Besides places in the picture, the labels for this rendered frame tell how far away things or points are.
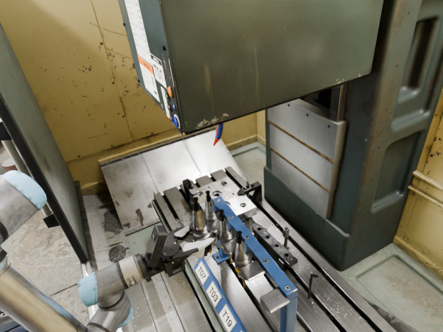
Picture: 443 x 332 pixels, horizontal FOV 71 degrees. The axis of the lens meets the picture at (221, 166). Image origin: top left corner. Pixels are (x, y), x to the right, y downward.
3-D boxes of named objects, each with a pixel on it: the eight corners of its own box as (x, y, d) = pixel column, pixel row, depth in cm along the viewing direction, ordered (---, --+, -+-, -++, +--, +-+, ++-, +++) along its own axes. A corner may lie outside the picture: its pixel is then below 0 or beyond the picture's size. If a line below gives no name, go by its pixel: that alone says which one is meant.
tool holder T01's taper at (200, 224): (210, 226, 87) (208, 209, 83) (197, 234, 85) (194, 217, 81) (202, 218, 90) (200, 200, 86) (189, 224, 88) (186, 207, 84)
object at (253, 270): (245, 284, 89) (245, 282, 89) (236, 271, 93) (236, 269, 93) (265, 273, 92) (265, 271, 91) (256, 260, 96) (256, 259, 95)
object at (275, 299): (267, 316, 81) (267, 314, 81) (256, 300, 85) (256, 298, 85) (289, 303, 83) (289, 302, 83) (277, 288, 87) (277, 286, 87)
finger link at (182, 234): (200, 230, 97) (177, 248, 93) (198, 217, 94) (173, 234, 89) (207, 236, 95) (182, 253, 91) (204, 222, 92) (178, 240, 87)
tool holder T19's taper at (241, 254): (251, 257, 95) (250, 242, 91) (238, 263, 93) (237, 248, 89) (244, 248, 98) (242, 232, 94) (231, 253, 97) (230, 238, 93)
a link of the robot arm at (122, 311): (95, 338, 86) (80, 316, 80) (117, 301, 94) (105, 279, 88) (119, 345, 83) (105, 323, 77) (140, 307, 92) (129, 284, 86)
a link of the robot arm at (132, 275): (117, 255, 84) (123, 278, 78) (133, 248, 85) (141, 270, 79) (124, 272, 88) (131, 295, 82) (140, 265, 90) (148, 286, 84)
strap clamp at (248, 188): (240, 209, 159) (238, 187, 151) (237, 206, 162) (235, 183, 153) (262, 200, 164) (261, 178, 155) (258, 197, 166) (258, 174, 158)
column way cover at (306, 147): (324, 221, 147) (337, 124, 118) (267, 172, 183) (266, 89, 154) (333, 217, 149) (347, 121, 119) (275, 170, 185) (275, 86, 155)
